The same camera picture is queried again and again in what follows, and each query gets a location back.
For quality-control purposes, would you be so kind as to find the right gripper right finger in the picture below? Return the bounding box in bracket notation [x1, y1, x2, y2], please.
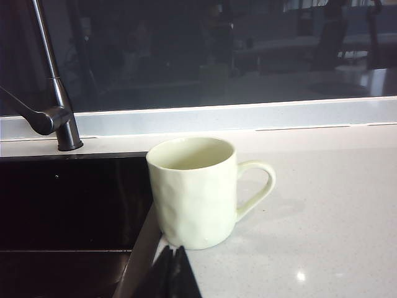
[174, 244, 203, 298]

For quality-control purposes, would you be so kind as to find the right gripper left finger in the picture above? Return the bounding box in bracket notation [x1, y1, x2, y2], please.
[151, 244, 175, 298]

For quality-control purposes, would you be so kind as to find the dark metal gooseneck faucet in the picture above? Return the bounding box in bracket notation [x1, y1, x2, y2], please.
[29, 0, 84, 152]

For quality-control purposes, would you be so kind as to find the pale green ceramic mug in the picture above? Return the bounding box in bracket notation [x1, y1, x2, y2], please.
[145, 137, 277, 251]

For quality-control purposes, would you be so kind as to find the dark metal faucet lever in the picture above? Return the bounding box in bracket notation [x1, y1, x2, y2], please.
[0, 84, 74, 136]

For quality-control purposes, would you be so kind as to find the black sink basin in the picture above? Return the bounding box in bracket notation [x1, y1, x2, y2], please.
[0, 151, 166, 298]

